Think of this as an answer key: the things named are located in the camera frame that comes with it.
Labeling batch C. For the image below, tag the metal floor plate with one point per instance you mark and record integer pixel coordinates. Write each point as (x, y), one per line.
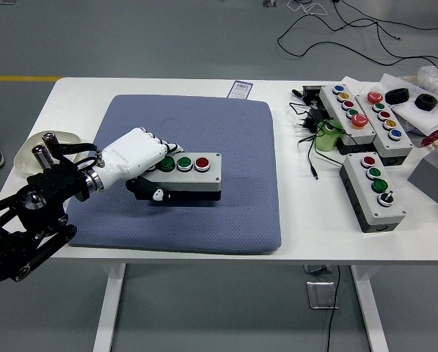
(319, 295)

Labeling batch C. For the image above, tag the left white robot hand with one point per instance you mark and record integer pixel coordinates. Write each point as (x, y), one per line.
(130, 154)

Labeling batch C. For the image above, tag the grey four-button control box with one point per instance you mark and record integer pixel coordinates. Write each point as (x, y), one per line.
(387, 212)
(204, 179)

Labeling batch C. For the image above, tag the dark metal cylinder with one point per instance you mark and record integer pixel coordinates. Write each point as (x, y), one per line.
(40, 154)
(50, 138)

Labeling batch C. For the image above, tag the blue-grey padded mat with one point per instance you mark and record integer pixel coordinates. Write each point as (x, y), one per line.
(211, 227)

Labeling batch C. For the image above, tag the grey block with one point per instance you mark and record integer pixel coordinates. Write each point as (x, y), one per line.
(431, 176)

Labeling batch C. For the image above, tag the five-button box with mushroom button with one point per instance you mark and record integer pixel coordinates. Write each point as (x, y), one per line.
(336, 110)

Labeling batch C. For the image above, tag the black electronic module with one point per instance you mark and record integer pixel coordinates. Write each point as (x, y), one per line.
(312, 91)

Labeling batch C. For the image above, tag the black probe stick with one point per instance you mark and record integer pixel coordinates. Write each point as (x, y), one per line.
(296, 92)

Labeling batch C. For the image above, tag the black adapter block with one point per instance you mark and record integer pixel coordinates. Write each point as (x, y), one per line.
(319, 114)

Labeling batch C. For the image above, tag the purple-edged label card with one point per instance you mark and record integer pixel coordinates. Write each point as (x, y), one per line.
(240, 89)

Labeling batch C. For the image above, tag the five-button box with red stop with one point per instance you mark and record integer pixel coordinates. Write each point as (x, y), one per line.
(387, 144)

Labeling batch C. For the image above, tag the clear bubble wrap bag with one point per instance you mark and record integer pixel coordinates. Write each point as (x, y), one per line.
(433, 78)

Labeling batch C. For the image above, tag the white table leg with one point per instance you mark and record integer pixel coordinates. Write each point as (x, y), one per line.
(106, 311)
(371, 311)

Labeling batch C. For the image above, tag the beige shallow dish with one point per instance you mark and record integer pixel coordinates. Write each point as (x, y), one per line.
(26, 157)

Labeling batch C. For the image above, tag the white foam sheet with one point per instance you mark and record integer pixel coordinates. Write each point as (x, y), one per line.
(420, 117)

